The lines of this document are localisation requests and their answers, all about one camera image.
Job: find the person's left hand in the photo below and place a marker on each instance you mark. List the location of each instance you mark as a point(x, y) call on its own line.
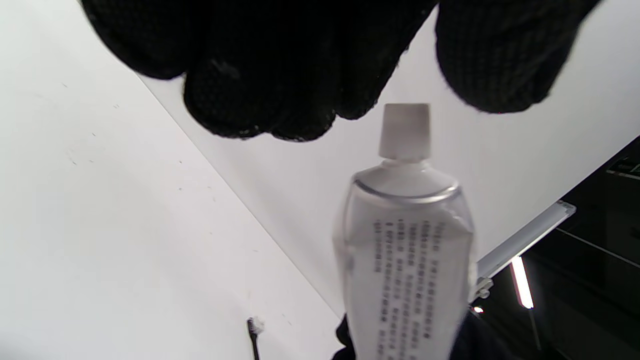
point(275, 60)

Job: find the person's right hand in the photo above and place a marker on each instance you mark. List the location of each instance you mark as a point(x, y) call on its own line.
point(341, 340)

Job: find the black toothbrush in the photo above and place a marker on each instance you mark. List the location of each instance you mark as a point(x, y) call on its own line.
point(253, 345)

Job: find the white toothpaste tube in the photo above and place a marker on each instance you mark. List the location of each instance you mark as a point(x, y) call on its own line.
point(405, 260)

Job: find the white partition board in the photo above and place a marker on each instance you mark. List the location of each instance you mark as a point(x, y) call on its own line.
point(300, 175)

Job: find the bright light tube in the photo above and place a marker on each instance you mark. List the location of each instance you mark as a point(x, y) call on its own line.
point(521, 282)

